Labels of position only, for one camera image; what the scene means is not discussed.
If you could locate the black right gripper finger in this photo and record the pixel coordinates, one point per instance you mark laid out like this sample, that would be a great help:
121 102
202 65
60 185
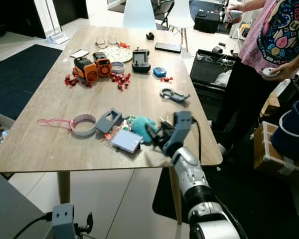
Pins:
152 127
153 140

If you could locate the teal plush toy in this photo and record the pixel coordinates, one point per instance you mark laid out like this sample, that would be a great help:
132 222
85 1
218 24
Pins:
142 128

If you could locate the white card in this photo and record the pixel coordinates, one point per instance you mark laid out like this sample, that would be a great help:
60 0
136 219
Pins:
125 141

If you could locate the white round controller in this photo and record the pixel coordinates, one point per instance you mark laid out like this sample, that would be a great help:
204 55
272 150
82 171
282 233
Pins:
270 71
234 15

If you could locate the person's right forearm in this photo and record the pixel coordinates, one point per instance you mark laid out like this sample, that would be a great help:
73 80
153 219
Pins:
254 5

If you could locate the person's left hand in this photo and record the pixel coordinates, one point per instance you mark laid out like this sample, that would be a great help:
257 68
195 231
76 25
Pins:
287 71

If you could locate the person's right hand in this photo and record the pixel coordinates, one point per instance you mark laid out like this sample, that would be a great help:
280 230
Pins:
242 9

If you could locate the grey carabiner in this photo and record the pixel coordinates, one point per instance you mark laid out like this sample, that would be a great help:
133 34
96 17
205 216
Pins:
179 95

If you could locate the small blue device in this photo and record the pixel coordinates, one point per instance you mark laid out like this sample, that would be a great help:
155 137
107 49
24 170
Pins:
160 72

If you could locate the red clips pile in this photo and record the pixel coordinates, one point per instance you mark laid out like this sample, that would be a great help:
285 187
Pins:
71 80
121 79

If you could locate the black floor mat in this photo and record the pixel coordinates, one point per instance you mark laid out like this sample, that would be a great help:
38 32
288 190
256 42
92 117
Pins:
164 199

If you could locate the small white tape roll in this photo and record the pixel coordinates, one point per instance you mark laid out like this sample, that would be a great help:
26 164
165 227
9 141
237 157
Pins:
117 71

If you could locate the black handheld controller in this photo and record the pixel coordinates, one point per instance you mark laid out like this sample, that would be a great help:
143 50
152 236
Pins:
141 62

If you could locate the large white tape roll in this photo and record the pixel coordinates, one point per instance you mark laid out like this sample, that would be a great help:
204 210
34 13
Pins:
83 133

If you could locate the black open case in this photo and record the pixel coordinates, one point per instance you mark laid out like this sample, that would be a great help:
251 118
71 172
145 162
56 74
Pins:
199 69

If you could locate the grey panel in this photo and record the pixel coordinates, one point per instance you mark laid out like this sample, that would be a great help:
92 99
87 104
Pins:
10 214

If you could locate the orange black device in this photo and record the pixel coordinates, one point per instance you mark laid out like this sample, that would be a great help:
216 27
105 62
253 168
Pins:
85 68
103 64

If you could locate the patterned round plate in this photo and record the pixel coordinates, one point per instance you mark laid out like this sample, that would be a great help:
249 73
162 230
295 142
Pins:
119 53

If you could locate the black smartphone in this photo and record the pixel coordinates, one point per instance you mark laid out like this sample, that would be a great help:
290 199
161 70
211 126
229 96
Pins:
168 48

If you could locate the white plastic bag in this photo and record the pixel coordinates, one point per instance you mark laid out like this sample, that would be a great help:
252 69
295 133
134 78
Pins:
223 78

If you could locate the small orange clip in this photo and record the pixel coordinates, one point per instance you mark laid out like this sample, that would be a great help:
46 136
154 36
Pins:
123 45

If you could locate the small black knob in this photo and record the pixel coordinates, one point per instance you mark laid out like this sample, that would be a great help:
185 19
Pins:
150 36

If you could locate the white phone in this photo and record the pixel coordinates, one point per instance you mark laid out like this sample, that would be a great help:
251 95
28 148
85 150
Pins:
79 54

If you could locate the taped cardboard box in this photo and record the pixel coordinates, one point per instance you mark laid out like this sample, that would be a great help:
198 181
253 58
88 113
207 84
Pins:
266 154

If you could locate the wooden table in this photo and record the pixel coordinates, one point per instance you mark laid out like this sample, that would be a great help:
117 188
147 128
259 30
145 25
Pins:
50 99

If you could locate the small brown cardboard box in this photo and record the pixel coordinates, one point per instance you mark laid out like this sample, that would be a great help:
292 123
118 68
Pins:
270 105

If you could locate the white chair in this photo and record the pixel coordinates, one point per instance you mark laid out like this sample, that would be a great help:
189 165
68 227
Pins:
180 17
139 15

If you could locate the black equipment box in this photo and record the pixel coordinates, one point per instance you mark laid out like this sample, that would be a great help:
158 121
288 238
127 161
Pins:
207 23

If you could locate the black office chair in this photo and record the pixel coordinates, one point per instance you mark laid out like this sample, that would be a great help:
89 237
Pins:
163 7

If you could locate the dark blue bucket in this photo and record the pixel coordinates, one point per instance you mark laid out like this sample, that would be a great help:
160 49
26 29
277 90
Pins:
294 139

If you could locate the white stand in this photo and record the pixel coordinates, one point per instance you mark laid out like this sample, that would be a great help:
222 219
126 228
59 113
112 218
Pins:
59 37

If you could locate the dark floor rug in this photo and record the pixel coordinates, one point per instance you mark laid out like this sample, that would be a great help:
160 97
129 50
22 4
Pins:
20 74

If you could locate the person in pink shirt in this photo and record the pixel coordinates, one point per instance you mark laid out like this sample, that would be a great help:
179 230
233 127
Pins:
274 30

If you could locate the black cabinet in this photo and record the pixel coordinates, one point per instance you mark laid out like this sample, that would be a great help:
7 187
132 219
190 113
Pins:
15 17

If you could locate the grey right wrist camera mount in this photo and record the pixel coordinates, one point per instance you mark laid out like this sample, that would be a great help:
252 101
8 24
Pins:
183 124

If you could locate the grey plastic frame box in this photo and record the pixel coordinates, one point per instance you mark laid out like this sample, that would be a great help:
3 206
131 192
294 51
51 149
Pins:
102 125

